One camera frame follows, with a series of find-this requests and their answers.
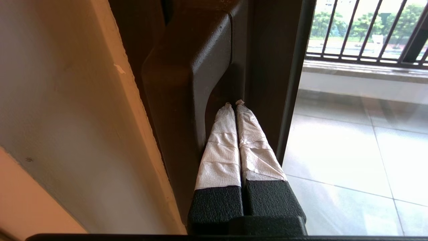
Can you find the black window frame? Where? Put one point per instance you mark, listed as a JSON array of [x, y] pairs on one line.
[[414, 43]]

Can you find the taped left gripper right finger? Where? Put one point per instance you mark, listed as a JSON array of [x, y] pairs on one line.
[[260, 167]]

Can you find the dark brown glass sliding door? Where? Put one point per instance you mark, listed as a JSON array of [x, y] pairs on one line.
[[264, 67]]

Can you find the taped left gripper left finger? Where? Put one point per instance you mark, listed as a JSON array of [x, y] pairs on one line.
[[219, 167]]

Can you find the black metal balcony railing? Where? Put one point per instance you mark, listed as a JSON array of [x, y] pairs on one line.
[[367, 61]]

